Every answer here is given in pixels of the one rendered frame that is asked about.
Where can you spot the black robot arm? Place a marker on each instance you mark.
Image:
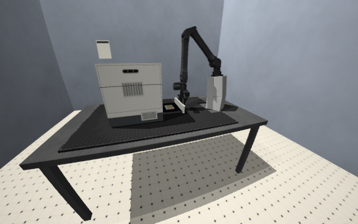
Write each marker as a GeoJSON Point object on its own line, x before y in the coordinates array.
{"type": "Point", "coordinates": [212, 59]}

